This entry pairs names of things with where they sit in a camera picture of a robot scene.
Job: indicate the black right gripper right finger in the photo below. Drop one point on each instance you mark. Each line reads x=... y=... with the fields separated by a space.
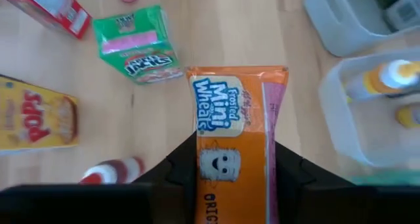
x=292 y=178

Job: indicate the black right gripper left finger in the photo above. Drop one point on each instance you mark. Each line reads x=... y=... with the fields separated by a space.
x=187 y=171

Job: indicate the orange Mini Wheats cereal box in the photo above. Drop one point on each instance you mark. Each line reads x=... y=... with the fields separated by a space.
x=229 y=119

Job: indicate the yellow-capped orange sauce bottle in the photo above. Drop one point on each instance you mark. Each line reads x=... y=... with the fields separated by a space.
x=370 y=82
x=408 y=117

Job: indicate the translucent white plastic bin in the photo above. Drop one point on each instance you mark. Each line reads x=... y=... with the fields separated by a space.
x=341 y=27
x=334 y=125

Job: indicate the green Apple Jacks cereal box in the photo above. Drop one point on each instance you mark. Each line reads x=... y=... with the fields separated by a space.
x=138 y=46

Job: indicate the yellow Corn Pops cereal box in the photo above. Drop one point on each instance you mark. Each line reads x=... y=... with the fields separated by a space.
x=36 y=119

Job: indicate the white-lidded spice jar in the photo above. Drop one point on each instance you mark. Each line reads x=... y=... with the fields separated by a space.
x=403 y=15

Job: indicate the red cereal box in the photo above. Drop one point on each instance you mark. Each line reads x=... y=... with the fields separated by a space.
x=49 y=7

